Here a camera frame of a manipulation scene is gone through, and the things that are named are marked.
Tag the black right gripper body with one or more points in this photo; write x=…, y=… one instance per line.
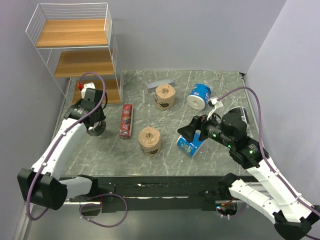
x=210, y=128

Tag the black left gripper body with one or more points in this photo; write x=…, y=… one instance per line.
x=100, y=115

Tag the blue paper towel roll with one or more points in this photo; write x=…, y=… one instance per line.
x=199, y=95
x=190, y=148

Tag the black paper towel roll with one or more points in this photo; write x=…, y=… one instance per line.
x=97, y=129
x=244, y=115

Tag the brown paper towel roll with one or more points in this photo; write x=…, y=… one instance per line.
x=150, y=141
x=164, y=96

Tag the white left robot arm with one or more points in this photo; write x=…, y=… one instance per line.
x=41, y=184

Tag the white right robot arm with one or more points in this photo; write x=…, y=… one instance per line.
x=291, y=215

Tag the red toothpaste box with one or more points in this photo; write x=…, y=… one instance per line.
x=126, y=122

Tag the grey rectangular box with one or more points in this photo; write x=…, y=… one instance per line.
x=151, y=87

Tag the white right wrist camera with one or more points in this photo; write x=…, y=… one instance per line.
x=213, y=102

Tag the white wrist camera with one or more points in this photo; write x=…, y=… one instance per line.
x=84, y=86
x=213, y=102

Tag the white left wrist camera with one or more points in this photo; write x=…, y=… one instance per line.
x=84, y=86

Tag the white wire wooden shelf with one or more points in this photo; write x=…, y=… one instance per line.
x=77, y=38

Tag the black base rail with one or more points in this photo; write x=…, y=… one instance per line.
x=148, y=193

